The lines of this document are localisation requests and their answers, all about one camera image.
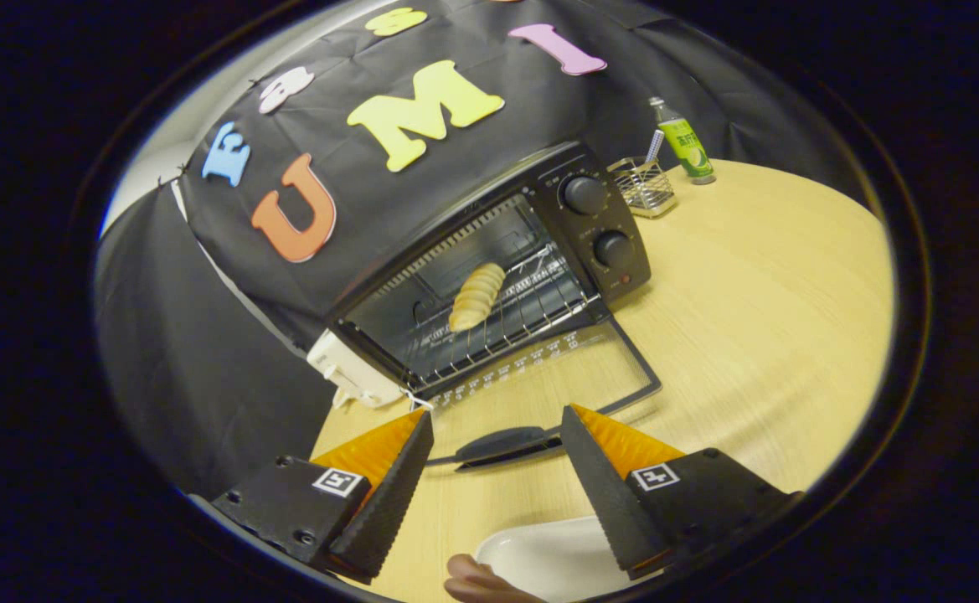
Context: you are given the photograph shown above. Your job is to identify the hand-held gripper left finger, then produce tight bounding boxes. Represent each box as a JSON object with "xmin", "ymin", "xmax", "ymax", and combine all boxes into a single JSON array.
[{"xmin": 211, "ymin": 409, "xmax": 435, "ymax": 585}]

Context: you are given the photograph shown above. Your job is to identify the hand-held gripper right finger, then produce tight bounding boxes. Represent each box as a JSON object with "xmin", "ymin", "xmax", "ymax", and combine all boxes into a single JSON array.
[{"xmin": 560, "ymin": 404, "xmax": 801, "ymax": 580}]

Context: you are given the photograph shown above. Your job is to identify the yellow ridged bread roll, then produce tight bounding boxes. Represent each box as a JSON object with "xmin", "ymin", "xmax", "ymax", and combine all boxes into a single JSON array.
[{"xmin": 447, "ymin": 262, "xmax": 508, "ymax": 333}]

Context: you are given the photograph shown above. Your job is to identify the black toaster oven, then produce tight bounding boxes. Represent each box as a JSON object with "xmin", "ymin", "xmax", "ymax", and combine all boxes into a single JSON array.
[{"xmin": 326, "ymin": 141, "xmax": 664, "ymax": 472}]

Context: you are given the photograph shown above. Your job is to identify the white pop-up toaster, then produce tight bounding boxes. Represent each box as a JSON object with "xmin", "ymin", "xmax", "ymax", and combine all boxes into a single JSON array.
[{"xmin": 306, "ymin": 328, "xmax": 406, "ymax": 411}]

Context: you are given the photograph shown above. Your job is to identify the white square plate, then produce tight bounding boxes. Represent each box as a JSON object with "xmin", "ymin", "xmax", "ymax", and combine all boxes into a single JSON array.
[{"xmin": 474, "ymin": 515, "xmax": 649, "ymax": 603}]

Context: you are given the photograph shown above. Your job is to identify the green drink bottle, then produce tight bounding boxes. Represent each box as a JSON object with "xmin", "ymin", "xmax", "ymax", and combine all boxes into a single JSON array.
[{"xmin": 647, "ymin": 96, "xmax": 717, "ymax": 186}]

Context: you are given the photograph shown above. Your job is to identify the metal oven wire rack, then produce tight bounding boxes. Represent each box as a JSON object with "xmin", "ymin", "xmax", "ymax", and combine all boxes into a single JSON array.
[{"xmin": 389, "ymin": 251, "xmax": 599, "ymax": 390}]

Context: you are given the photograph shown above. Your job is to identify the metal wire basket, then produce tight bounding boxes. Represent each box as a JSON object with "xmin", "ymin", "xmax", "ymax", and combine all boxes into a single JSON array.
[{"xmin": 606, "ymin": 156, "xmax": 678, "ymax": 219}]

